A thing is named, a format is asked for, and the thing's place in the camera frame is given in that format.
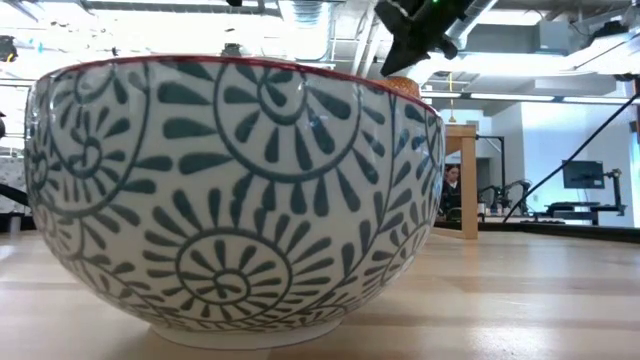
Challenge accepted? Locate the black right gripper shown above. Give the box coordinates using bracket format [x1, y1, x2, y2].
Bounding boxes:
[374, 0, 471, 76]

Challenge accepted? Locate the orange patterned bowl blue inside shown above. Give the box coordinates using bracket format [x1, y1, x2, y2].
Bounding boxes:
[372, 75, 422, 100]

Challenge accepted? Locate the white floral bowl red inside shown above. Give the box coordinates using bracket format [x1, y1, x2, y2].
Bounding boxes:
[23, 54, 447, 351]

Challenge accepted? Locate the wooden slatted shelf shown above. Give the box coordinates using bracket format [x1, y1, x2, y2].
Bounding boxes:
[432, 124, 479, 241]

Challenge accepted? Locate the ceiling strip light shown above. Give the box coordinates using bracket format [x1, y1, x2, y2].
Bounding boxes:
[469, 92, 640, 106]

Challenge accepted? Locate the black metal stand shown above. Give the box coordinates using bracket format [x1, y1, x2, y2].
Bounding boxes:
[474, 133, 506, 201]

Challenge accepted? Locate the person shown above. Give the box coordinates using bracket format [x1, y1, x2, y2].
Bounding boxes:
[439, 163, 462, 217]

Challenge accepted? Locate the black background monitor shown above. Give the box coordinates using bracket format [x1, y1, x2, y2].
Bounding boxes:
[561, 159, 606, 190]

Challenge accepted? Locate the black background desk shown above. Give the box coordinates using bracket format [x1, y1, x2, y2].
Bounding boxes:
[532, 201, 629, 226]

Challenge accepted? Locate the black ceiling box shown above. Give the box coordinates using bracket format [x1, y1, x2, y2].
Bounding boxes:
[0, 35, 19, 64]

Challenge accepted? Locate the white partition panel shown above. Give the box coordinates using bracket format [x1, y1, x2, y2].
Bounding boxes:
[0, 157, 29, 215]

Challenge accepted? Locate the smooth silver duct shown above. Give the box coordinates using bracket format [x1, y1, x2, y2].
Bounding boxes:
[402, 0, 501, 94]

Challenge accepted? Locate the yellow hanging cord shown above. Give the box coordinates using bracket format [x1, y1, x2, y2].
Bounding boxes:
[446, 72, 458, 124]

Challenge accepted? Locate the grey rectangular duct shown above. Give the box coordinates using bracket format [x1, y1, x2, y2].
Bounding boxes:
[467, 22, 571, 56]

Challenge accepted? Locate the ribbed silver duct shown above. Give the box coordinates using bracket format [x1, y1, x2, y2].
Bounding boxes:
[277, 0, 333, 62]

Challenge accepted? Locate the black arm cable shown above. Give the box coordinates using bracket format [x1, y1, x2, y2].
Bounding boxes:
[501, 91, 640, 225]

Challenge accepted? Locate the black table edge rail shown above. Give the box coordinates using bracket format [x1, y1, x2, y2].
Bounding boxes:
[0, 213, 640, 245]

